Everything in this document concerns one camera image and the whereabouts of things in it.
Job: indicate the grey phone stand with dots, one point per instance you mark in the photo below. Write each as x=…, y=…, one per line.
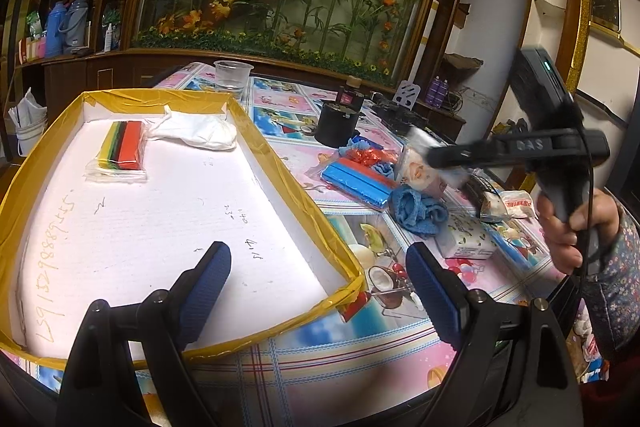
x=406, y=93

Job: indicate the white cloth bag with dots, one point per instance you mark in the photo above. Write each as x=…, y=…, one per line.
x=197, y=134

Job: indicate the purple bottle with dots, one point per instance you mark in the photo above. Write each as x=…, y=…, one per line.
x=442, y=92
x=432, y=91

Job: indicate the multicolour clay pack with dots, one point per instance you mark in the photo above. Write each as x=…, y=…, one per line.
x=125, y=149

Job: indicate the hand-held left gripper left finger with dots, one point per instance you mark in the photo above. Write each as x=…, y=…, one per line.
x=206, y=287

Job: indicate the blue white tissue packet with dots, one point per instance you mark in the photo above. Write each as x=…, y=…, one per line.
x=465, y=237

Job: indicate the person's right hand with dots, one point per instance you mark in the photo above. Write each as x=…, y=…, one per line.
x=560, y=242

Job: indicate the black packet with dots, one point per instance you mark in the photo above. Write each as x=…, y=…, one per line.
x=480, y=193

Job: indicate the blue towel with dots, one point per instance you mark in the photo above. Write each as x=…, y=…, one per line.
x=417, y=209
x=350, y=148

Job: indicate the green packet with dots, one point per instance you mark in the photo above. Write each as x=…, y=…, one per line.
x=33, y=24

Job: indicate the black camera gear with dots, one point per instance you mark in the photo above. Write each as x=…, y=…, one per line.
x=400, y=114

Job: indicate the foam box with yellow tape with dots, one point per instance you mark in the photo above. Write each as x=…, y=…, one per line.
x=150, y=232

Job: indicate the blue thermos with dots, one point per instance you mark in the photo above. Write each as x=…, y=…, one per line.
x=55, y=32

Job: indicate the clear plastic cup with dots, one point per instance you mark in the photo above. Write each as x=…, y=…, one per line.
x=232, y=79

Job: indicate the pink boxes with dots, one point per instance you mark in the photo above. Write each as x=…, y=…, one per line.
x=31, y=50

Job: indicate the person's right forearm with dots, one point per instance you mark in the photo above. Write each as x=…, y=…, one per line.
x=620, y=272

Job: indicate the wooden sideboard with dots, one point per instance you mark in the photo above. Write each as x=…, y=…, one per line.
x=125, y=77

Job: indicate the white packet with red label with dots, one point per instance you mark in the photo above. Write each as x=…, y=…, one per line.
x=517, y=204

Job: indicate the grey thermos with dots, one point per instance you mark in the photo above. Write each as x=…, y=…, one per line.
x=76, y=24

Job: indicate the gold framed clock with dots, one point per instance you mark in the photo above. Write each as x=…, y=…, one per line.
x=605, y=9

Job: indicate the black round container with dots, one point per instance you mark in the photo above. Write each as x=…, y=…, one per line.
x=335, y=127

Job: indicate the white spray bottle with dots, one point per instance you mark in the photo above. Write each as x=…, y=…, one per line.
x=108, y=38

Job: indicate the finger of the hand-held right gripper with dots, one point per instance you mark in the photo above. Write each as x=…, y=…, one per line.
x=465, y=155

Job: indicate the dark bottle with cork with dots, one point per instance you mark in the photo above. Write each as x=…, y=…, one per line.
x=351, y=97

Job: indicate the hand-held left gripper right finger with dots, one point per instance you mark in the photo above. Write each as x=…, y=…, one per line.
x=434, y=302

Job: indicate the white bucket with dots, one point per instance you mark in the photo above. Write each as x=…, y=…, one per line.
x=27, y=127

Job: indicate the red plastic bag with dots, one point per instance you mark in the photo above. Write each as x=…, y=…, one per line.
x=366, y=155

